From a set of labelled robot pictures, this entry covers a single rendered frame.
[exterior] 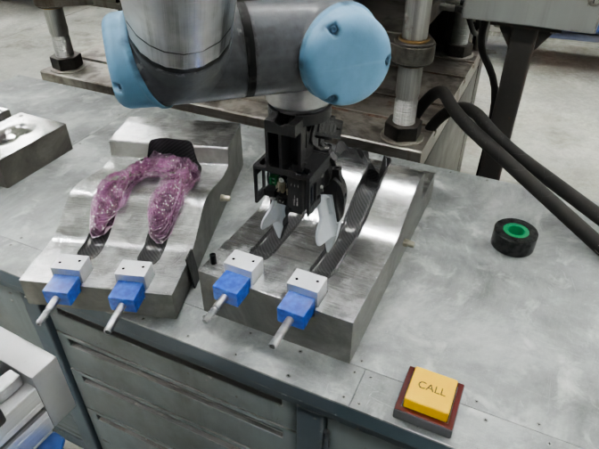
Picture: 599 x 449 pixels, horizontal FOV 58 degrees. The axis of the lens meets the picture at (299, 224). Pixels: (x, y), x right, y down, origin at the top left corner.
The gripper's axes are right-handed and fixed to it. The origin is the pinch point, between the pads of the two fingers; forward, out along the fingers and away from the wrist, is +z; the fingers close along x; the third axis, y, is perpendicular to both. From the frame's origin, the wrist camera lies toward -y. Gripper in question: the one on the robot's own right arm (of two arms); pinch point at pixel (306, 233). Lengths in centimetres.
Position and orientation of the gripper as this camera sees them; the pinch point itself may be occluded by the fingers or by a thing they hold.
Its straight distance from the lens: 73.3
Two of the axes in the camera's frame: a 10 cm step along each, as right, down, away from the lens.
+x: 9.1, 2.5, -3.4
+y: -4.2, 5.4, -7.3
